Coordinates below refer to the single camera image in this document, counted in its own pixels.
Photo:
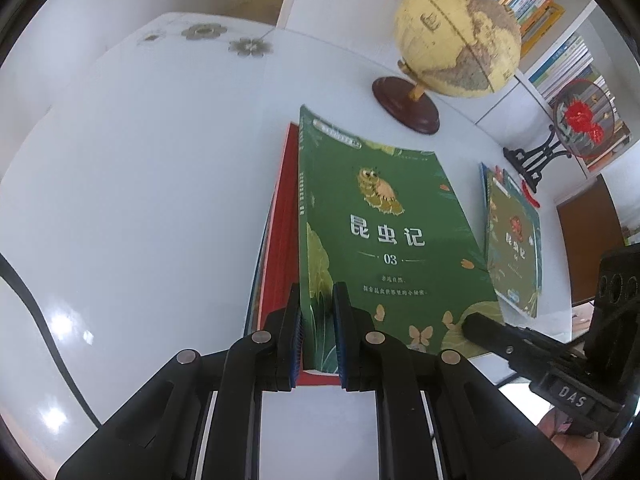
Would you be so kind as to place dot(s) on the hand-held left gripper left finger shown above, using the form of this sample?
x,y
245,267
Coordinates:
x,y
295,345

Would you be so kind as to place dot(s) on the black fan stand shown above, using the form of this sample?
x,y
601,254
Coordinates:
x,y
530,157

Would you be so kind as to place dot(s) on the rows of shelved books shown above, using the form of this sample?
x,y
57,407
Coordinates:
x,y
525,0

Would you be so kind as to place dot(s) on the red tassel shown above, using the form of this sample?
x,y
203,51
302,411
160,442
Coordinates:
x,y
530,194

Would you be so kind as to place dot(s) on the green caterpillar cover book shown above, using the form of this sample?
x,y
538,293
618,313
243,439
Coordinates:
x,y
390,220

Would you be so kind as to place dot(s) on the person's right hand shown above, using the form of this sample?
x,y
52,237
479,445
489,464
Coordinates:
x,y
552,422

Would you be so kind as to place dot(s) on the red book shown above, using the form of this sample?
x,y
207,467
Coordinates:
x,y
282,240

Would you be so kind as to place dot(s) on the green red-insect cover book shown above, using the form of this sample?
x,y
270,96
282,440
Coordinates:
x,y
515,245

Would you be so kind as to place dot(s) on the yellow desk globe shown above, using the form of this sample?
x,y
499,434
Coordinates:
x,y
450,40

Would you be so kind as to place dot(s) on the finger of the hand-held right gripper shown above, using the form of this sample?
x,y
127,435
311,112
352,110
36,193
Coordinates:
x,y
500,337

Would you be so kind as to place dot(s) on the blue cover book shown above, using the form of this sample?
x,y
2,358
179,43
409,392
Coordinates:
x,y
484,200

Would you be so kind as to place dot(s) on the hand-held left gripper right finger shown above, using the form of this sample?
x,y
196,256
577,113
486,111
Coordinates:
x,y
341,340

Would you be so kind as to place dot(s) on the brown wooden panel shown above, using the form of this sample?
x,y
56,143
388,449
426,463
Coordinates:
x,y
585,240

